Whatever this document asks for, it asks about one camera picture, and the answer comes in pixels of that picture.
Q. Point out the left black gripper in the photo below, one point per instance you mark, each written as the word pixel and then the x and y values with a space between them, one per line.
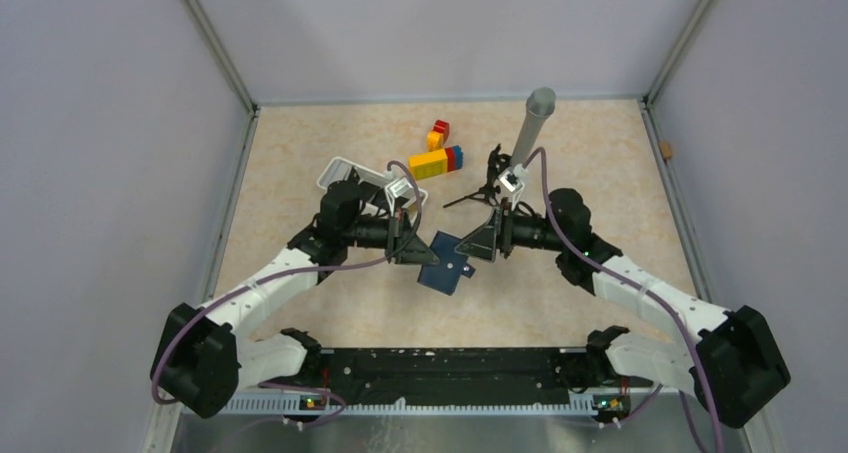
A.
pixel 403 245

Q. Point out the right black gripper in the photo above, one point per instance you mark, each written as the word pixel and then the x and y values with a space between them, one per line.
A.
pixel 496 234

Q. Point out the small brown wall object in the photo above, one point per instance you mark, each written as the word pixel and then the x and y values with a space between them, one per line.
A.
pixel 666 150

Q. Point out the small orange toy block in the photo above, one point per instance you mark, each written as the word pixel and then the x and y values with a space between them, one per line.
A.
pixel 434 140

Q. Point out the blue leather card holder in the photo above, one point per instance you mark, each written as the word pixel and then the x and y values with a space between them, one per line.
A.
pixel 445 276

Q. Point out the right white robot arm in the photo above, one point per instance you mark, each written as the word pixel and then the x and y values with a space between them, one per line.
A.
pixel 727 359

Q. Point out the yellow toy block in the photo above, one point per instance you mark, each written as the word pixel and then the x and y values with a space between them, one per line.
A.
pixel 428 165

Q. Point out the black mini tripod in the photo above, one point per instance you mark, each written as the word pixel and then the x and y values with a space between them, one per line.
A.
pixel 497 163

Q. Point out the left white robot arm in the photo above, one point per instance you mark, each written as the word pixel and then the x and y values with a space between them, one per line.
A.
pixel 206 355

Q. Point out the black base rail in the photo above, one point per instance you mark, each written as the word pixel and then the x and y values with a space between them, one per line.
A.
pixel 458 377

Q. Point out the small red toy block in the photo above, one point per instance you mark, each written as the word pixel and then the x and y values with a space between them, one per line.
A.
pixel 442 129

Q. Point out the grey microphone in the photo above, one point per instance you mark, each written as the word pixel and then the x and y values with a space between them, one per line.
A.
pixel 539 106

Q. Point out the red blue toy block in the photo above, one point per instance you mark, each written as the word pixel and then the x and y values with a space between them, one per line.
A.
pixel 454 158

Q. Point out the white rectangular tray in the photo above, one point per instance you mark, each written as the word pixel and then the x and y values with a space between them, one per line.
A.
pixel 372 183

